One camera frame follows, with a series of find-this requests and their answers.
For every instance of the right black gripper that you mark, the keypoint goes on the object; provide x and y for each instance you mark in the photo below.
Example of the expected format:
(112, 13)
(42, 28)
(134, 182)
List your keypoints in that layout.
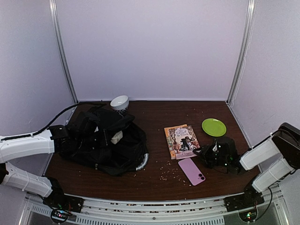
(204, 153)

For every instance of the aluminium frame post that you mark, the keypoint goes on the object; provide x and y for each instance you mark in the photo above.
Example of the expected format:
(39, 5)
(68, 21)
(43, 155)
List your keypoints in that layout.
(62, 54)
(248, 27)

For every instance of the front aluminium rail base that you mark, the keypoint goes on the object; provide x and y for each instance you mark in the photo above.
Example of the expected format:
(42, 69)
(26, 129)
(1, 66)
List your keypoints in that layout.
(205, 211)

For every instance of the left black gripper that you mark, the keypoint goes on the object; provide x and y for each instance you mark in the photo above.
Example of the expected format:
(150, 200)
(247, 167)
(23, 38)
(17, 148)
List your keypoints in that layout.
(104, 140)

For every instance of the green round plate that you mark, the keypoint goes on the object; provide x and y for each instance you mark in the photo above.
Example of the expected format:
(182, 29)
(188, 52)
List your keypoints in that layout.
(214, 127)

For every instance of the white patterned ceramic bowl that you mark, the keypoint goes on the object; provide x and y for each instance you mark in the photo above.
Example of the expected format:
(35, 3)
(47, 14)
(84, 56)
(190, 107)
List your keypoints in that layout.
(120, 104)

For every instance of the illustrated paperback book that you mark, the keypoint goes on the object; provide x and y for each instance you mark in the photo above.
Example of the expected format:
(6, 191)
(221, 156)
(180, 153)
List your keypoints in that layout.
(184, 141)

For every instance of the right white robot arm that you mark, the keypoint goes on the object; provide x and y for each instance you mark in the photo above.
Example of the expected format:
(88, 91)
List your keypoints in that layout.
(284, 142)

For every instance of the black student backpack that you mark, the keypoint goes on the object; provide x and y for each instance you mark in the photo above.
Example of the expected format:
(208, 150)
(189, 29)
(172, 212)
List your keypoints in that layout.
(130, 154)

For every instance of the beige glasses case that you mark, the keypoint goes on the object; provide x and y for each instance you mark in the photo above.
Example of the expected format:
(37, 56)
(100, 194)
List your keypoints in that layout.
(117, 137)

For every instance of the left aluminium frame post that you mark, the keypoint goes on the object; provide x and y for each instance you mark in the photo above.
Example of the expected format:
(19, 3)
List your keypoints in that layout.
(62, 54)

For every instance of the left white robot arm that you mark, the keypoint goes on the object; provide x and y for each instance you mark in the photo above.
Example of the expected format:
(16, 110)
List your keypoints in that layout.
(25, 145)

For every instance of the pink smartphone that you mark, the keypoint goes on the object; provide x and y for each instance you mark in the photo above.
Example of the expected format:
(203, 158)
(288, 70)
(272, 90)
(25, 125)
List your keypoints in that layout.
(191, 171)

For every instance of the orange paperback book underneath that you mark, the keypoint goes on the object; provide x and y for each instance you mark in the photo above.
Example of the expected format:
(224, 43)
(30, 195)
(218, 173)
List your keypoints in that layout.
(170, 140)

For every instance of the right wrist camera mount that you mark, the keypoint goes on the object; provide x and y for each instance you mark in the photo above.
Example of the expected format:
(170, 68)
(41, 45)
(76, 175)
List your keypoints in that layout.
(216, 147)

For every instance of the right aluminium frame post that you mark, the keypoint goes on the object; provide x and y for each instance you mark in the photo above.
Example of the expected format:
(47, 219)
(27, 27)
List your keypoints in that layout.
(248, 27)

